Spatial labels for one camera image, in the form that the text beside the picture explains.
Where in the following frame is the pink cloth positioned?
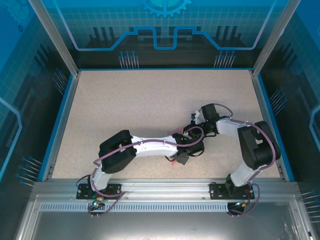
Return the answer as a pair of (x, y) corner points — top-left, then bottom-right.
(168, 126), (185, 168)

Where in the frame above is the aluminium mounting beam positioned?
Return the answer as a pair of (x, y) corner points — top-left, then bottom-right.
(32, 178), (301, 202)

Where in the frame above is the blue table edge strip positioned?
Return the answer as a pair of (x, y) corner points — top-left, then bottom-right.
(36, 73), (76, 182)
(256, 73), (296, 182)

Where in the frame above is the grey metal tray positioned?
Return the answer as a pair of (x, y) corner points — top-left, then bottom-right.
(14, 194), (316, 240)

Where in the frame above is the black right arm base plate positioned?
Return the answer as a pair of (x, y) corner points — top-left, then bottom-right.
(209, 182), (256, 200)

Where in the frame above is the slotted grey cable duct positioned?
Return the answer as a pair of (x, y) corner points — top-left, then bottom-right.
(39, 202), (297, 213)

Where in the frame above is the aluminium side rail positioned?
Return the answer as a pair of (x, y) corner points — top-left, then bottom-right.
(249, 69), (288, 182)
(41, 71), (81, 182)

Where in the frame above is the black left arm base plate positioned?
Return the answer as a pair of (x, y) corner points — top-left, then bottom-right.
(76, 183), (123, 200)

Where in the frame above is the aluminium frame post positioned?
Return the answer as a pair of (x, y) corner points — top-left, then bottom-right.
(251, 0), (302, 77)
(26, 0), (82, 77)

